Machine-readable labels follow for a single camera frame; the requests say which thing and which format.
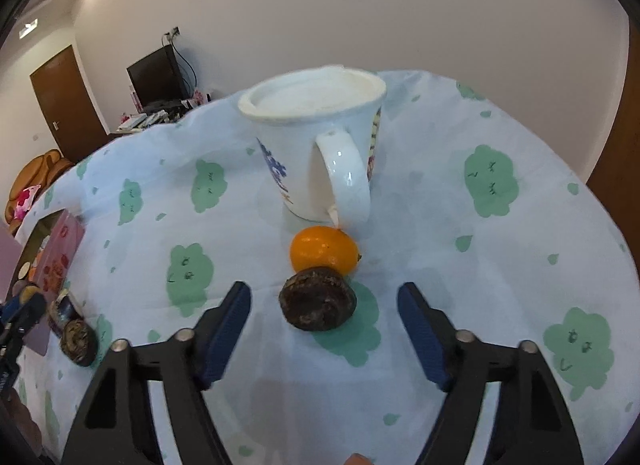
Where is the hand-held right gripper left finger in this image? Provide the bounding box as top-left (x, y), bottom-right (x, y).
top-left (61, 281), bottom-right (252, 465)

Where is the brown wooden door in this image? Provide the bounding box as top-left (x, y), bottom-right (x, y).
top-left (30, 44), bottom-right (108, 164)

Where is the brown leather armchair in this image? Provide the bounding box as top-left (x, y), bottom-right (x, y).
top-left (5, 149), bottom-right (73, 226)

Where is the white cloud print tablecloth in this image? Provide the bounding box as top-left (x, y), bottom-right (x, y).
top-left (10, 69), bottom-right (633, 465)

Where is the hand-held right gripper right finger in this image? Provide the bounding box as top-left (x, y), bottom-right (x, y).
top-left (397, 282), bottom-right (586, 465)

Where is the small orange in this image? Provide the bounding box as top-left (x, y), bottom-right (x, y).
top-left (290, 226), bottom-right (362, 277)

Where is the black television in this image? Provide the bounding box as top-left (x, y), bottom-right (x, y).
top-left (126, 45), bottom-right (183, 106)

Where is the dark brown round tea ball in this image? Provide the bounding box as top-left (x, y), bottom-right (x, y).
top-left (279, 268), bottom-right (358, 332)

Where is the pink tin box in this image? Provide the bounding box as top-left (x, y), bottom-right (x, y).
top-left (20, 210), bottom-right (86, 296)

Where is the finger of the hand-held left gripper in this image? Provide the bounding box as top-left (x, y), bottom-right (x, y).
top-left (0, 295), bottom-right (23, 325)
top-left (10, 290), bottom-right (47, 346)

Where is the white printed mug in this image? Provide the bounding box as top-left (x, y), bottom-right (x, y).
top-left (250, 95), bottom-right (386, 226)

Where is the black power cable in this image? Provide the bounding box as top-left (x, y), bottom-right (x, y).
top-left (172, 40), bottom-right (199, 96)

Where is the pink flower pillow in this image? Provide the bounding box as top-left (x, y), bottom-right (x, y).
top-left (15, 184), bottom-right (42, 221)

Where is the dark wrapped tea cake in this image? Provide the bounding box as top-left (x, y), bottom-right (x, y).
top-left (50, 290), bottom-right (83, 333)

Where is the brown wooden panel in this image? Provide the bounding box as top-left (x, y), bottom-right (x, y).
top-left (587, 40), bottom-right (640, 251)

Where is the white tv stand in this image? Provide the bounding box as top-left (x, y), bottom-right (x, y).
top-left (117, 95), bottom-right (221, 133)

